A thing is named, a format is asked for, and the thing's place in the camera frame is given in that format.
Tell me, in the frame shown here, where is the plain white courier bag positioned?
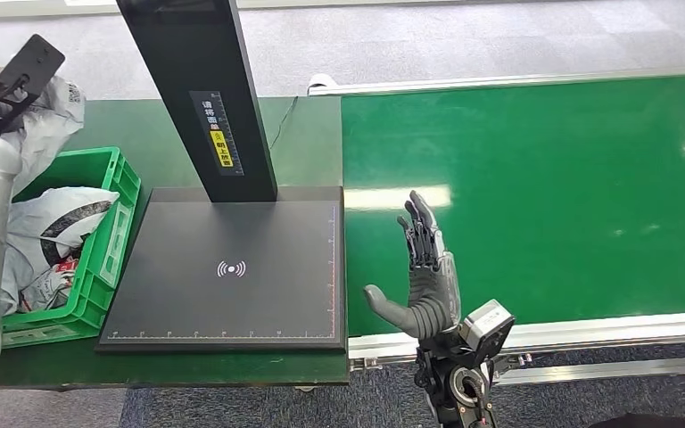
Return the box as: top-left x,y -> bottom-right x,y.
0,248 -> 23,317

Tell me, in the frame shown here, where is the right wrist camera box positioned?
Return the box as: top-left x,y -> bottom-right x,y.
459,299 -> 516,360

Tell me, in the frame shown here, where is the green conveyor belt aluminium frame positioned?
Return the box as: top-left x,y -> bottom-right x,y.
309,68 -> 685,363

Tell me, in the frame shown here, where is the aluminium conveyor support rail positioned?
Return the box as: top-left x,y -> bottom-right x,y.
349,353 -> 685,388

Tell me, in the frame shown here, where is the white courier bag red print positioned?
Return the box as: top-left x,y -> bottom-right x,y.
0,55 -> 87,196

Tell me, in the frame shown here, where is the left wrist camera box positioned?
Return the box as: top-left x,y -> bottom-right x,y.
0,33 -> 67,119

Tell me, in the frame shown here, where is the black inbound scanner machine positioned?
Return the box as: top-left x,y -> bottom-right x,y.
94,0 -> 347,354

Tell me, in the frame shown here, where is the green plastic crate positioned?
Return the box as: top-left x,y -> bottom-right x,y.
0,146 -> 142,350

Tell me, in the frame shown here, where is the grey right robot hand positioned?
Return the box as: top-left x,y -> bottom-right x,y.
363,190 -> 463,342

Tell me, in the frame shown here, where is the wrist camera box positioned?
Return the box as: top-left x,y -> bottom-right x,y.
459,299 -> 516,360
0,33 -> 67,119

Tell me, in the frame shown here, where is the yellow and black machine label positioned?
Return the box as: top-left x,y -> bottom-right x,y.
188,90 -> 244,177

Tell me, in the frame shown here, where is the white courier bag black logo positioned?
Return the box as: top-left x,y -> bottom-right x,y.
8,187 -> 120,279

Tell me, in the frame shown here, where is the small white bag red print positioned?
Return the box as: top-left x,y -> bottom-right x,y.
18,258 -> 80,313

